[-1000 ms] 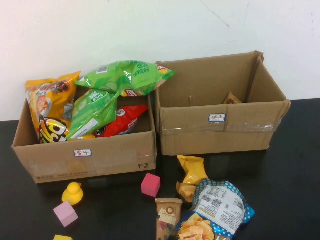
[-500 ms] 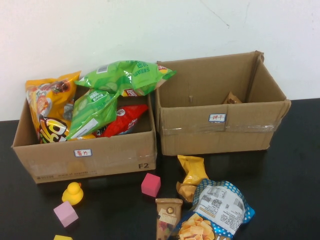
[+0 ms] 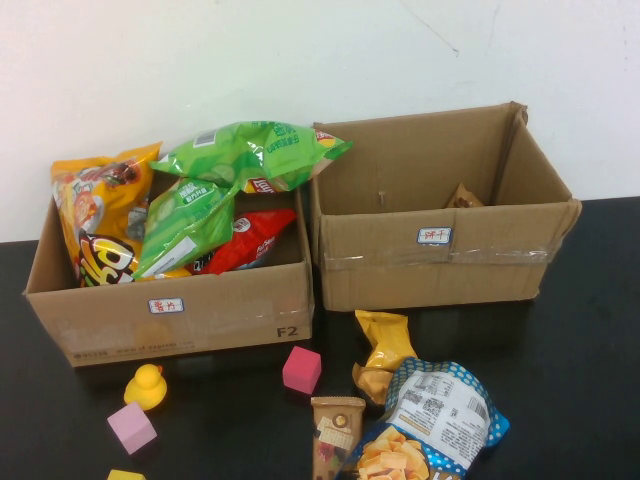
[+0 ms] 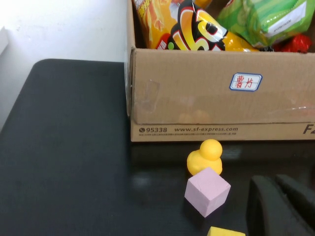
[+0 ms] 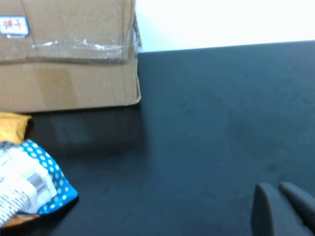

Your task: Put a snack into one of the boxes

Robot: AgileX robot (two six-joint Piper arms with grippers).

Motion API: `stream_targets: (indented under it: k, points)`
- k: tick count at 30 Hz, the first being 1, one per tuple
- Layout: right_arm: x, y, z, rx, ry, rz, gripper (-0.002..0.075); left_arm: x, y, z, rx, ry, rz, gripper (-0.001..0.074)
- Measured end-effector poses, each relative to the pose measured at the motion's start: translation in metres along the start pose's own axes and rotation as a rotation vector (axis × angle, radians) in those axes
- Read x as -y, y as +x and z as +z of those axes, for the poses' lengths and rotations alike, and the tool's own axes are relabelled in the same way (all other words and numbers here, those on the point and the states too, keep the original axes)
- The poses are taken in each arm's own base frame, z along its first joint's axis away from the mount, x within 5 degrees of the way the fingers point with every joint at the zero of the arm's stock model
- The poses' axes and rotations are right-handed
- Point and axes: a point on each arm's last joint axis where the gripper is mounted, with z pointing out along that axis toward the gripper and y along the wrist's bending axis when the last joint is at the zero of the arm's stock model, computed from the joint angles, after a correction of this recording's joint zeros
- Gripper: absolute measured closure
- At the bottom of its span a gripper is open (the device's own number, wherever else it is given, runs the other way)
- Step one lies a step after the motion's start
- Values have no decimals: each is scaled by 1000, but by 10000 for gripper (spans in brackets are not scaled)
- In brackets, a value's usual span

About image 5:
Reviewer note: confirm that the blue polka-dot chip bag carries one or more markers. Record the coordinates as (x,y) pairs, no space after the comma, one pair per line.
(24,177)

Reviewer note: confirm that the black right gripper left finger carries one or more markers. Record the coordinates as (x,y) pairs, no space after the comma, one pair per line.
(270,216)

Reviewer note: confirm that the small yellow snack pack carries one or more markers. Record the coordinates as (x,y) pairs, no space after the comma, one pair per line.
(12,125)

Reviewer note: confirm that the taped cardboard box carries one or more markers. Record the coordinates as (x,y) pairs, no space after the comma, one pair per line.
(73,78)

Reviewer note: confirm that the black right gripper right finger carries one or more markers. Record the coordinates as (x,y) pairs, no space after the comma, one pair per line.
(302,204)

